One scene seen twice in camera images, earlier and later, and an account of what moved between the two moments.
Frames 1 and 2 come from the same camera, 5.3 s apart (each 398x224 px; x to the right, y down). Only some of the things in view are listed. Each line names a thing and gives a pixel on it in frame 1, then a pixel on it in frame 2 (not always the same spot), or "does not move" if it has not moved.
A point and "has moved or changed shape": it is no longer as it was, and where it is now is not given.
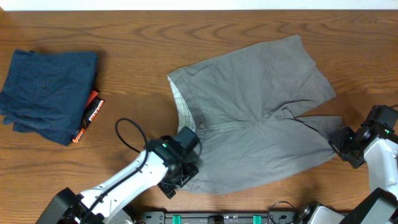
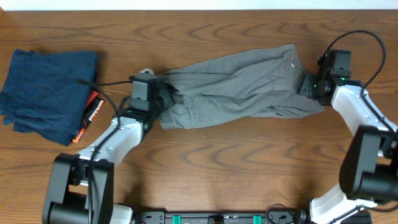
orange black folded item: x=93 y=106 does not move
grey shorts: x=242 y=104 has moved or changed shape
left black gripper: x=192 y=170 → x=163 y=93
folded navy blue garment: x=46 y=93 does not move
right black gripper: x=336 y=140 → x=303 y=85
